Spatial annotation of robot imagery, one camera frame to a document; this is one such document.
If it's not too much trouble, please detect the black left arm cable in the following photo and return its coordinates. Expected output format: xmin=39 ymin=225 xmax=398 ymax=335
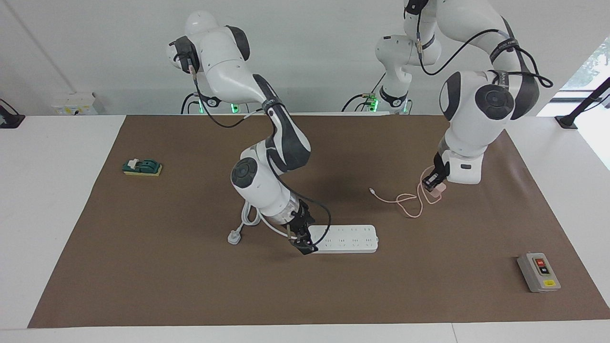
xmin=415 ymin=29 xmax=553 ymax=89

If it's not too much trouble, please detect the white wall socket box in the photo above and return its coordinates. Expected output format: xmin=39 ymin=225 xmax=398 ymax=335
xmin=51 ymin=92 xmax=100 ymax=116

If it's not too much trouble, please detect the white power strip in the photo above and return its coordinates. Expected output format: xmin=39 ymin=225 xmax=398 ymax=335
xmin=309 ymin=225 xmax=380 ymax=254

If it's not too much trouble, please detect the small black stand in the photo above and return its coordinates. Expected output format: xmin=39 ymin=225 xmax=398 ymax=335
xmin=0 ymin=99 xmax=25 ymax=129

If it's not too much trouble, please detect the black base cable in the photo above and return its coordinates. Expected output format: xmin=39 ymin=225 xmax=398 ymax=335
xmin=180 ymin=92 xmax=201 ymax=115
xmin=341 ymin=71 xmax=387 ymax=112

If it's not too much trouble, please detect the black left base cable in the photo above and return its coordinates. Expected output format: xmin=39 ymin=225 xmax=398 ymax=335
xmin=341 ymin=71 xmax=387 ymax=112

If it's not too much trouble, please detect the pink charging cable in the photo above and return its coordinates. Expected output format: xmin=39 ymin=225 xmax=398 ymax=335
xmin=369 ymin=167 xmax=446 ymax=219

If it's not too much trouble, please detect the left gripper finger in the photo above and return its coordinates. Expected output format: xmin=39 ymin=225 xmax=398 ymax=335
xmin=423 ymin=169 xmax=446 ymax=191

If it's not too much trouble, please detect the white power cord with plug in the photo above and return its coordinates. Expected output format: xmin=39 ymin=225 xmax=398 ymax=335
xmin=227 ymin=200 xmax=291 ymax=245

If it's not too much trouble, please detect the grey push button box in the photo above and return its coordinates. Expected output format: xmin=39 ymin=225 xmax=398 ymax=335
xmin=517 ymin=252 xmax=561 ymax=293

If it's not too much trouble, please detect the black right base cable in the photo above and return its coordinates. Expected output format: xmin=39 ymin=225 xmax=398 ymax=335
xmin=180 ymin=92 xmax=201 ymax=115

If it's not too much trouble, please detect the brown table mat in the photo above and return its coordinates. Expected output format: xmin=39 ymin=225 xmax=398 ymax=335
xmin=28 ymin=114 xmax=610 ymax=328

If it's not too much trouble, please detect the bright window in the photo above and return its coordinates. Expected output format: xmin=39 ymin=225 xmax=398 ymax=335
xmin=560 ymin=38 xmax=610 ymax=91

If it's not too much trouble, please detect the long black stand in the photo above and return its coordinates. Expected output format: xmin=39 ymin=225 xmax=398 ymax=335
xmin=555 ymin=77 xmax=610 ymax=130

